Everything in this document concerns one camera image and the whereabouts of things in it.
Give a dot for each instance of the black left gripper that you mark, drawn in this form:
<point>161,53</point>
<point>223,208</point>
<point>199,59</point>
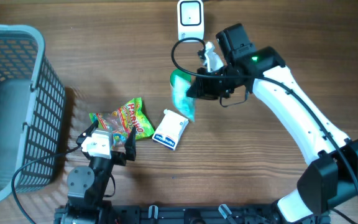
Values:
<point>120,158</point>

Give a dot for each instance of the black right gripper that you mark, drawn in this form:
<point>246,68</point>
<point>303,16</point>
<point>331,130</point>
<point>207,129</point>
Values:
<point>203,90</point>

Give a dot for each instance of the Haribo gummy candy bag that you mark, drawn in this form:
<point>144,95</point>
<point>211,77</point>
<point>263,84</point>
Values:
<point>122,120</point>

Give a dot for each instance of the teal tissue packet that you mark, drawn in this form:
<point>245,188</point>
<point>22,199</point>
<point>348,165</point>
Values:
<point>183,103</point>

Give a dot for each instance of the green lid plastic jar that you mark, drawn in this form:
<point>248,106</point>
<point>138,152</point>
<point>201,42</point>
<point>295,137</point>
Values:
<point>180,74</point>

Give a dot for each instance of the white blue plaster box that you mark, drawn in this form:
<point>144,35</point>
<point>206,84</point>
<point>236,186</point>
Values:
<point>169,131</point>

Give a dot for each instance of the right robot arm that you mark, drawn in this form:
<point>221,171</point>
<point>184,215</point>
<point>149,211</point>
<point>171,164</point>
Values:
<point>331,156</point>

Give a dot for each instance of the grey plastic shopping basket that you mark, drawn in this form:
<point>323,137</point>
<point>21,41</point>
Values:
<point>32,104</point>

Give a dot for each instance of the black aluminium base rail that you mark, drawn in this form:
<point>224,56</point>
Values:
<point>249,214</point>

